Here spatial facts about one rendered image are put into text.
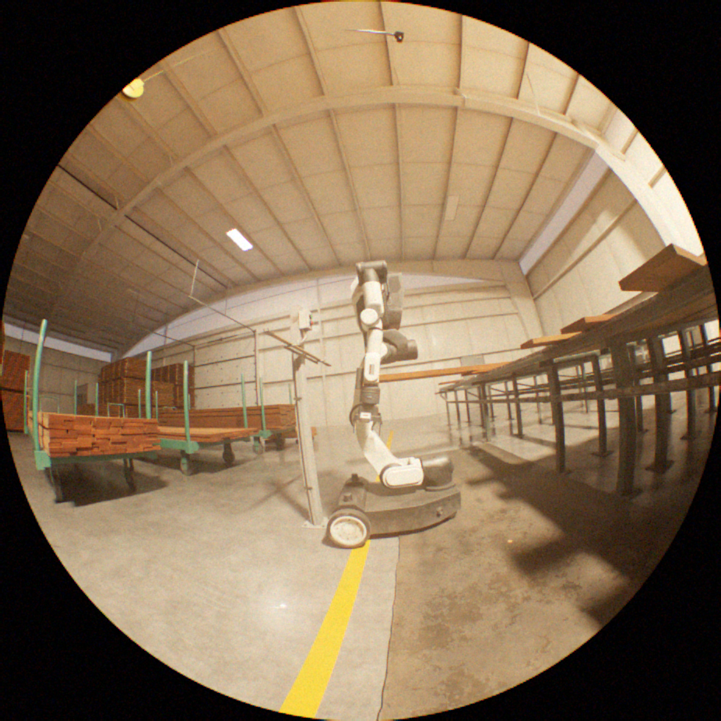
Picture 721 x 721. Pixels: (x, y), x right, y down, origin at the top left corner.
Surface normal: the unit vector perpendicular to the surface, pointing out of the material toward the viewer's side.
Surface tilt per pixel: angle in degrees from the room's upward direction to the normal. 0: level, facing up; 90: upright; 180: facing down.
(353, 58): 175
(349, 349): 88
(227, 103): 174
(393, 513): 90
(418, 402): 91
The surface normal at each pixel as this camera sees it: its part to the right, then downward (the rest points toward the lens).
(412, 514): -0.07, -0.18
